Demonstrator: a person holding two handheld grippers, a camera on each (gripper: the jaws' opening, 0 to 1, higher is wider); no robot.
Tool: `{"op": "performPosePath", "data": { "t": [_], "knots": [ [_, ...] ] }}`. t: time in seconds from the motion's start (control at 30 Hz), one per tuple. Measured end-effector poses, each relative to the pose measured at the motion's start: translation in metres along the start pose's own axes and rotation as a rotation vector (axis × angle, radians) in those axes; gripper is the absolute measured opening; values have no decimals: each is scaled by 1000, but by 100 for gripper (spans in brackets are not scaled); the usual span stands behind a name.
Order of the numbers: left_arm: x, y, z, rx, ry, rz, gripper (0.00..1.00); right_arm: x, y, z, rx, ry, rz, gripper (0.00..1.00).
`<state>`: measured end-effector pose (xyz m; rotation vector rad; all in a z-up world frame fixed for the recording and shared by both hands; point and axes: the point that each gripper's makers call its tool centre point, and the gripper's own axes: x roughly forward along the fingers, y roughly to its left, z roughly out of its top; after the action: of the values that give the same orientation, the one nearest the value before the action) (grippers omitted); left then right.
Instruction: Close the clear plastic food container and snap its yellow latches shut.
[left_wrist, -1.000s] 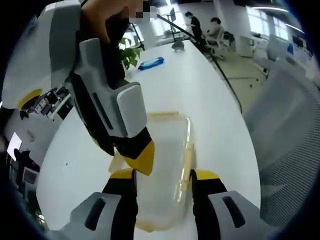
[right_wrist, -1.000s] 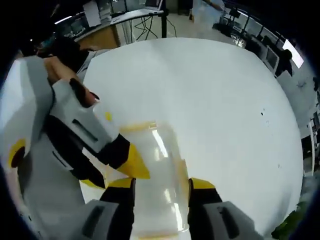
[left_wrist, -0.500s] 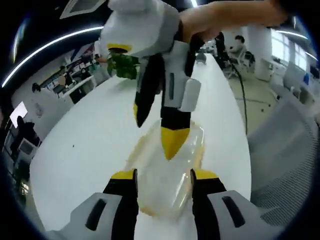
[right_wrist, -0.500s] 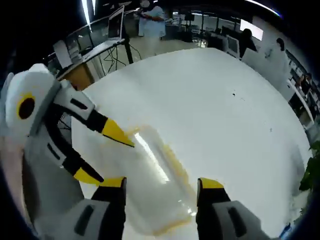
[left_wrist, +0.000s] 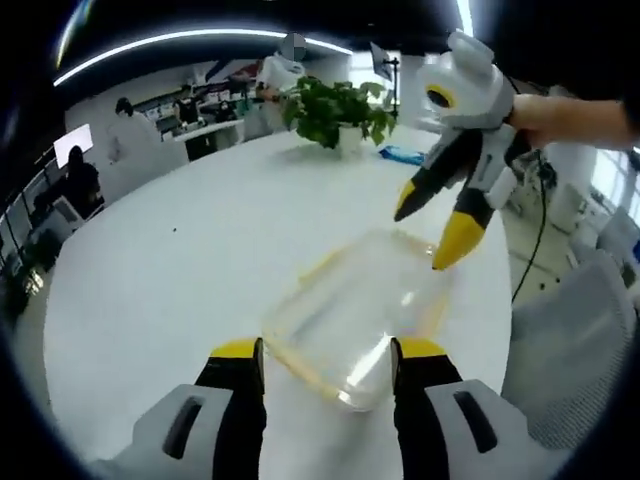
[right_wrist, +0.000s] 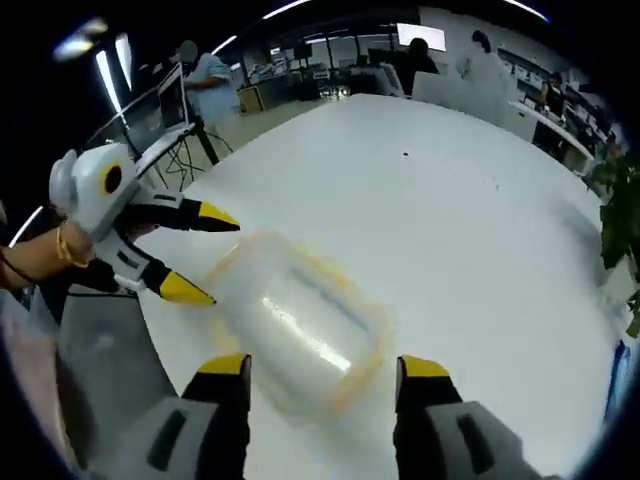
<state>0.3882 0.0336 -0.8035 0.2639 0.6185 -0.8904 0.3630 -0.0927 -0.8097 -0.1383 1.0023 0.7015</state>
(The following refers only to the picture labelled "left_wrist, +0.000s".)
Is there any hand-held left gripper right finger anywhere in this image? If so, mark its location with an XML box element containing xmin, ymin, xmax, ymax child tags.
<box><xmin>388</xmin><ymin>335</ymin><xmax>539</xmax><ymax>480</ymax></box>

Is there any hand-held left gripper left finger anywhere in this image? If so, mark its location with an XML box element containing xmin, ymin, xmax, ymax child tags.
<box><xmin>89</xmin><ymin>337</ymin><xmax>269</xmax><ymax>480</ymax></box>

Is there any yellow-rimmed clear plastic buckle box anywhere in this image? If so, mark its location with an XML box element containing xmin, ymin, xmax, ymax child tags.
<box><xmin>259</xmin><ymin>227</ymin><xmax>454</xmax><ymax>401</ymax></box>

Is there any person's right hand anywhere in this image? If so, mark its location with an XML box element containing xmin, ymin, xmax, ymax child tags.
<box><xmin>509</xmin><ymin>93</ymin><xmax>555</xmax><ymax>150</ymax></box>

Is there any blue wet wipes packet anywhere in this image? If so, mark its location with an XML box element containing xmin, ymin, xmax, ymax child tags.
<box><xmin>378</xmin><ymin>144</ymin><xmax>426</xmax><ymax>165</ymax></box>

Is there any tripod with light panel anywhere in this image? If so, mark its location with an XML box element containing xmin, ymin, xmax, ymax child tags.
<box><xmin>369</xmin><ymin>42</ymin><xmax>401</xmax><ymax>121</ymax></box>

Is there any white plant pot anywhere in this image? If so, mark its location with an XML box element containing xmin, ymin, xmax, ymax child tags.
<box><xmin>335</xmin><ymin>124</ymin><xmax>364</xmax><ymax>150</ymax></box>

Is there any green leafy plant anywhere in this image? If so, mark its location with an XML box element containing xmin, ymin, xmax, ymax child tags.
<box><xmin>282</xmin><ymin>75</ymin><xmax>399</xmax><ymax>150</ymax></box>

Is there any grey mesh office chair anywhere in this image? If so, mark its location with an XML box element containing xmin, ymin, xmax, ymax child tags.
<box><xmin>509</xmin><ymin>247</ymin><xmax>636</xmax><ymax>451</ymax></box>

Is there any white office chair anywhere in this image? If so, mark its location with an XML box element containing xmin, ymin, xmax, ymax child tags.
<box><xmin>52</xmin><ymin>194</ymin><xmax>84</xmax><ymax>231</ymax></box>

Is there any white counter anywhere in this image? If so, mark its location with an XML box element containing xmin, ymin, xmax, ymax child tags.
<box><xmin>172</xmin><ymin>119</ymin><xmax>246</xmax><ymax>161</ymax></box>

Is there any white lit monitor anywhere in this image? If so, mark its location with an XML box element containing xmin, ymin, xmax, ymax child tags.
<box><xmin>53</xmin><ymin>124</ymin><xmax>94</xmax><ymax>169</ymax></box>

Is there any long curved ceiling light strip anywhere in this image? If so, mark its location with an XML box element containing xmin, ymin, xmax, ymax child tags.
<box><xmin>52</xmin><ymin>29</ymin><xmax>354</xmax><ymax>89</ymax></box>

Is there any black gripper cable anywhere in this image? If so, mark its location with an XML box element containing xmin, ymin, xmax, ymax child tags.
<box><xmin>509</xmin><ymin>144</ymin><xmax>551</xmax><ymax>301</ymax></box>

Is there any wall shelf with boxes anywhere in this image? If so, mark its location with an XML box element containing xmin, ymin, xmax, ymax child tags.
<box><xmin>137</xmin><ymin>92</ymin><xmax>181</xmax><ymax>126</ymax></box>

